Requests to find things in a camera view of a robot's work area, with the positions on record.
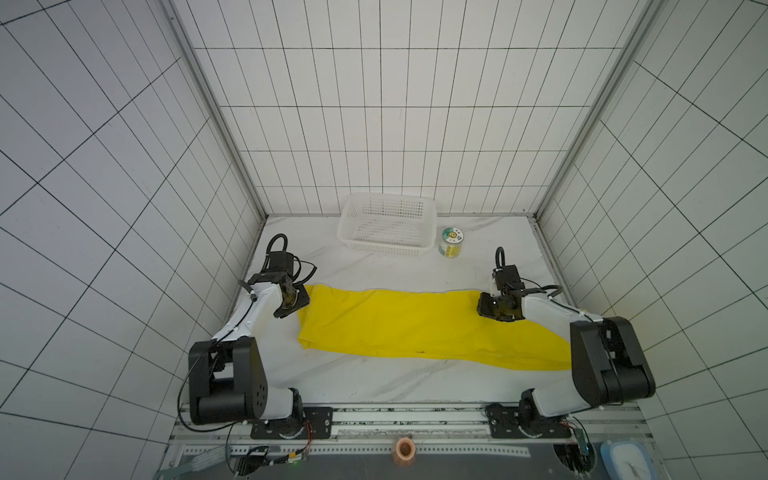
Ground white plastic basket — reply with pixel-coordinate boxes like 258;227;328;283
337;192;437;257

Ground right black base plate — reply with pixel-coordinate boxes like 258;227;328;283
485;402;572;440

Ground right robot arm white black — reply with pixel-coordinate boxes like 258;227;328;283
477;247;656;439

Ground white blue device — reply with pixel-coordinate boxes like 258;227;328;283
600;440;659;480

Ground brown tape roll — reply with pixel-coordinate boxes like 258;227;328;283
392;437;416;467

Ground small circuit board with cables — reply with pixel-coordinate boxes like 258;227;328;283
233;446;309;477

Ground aluminium mounting rail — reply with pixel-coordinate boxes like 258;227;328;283
161;402;662;478

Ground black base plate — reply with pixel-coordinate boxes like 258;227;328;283
485;402;572;440
250;406;334;440

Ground yellow trousers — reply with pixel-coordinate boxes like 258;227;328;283
298;284;571;371

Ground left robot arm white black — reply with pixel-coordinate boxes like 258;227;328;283
179;233;317;438

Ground small jar yellow label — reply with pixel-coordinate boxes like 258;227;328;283
439;227;464;258

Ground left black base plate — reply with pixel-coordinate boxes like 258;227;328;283
250;406;334;440

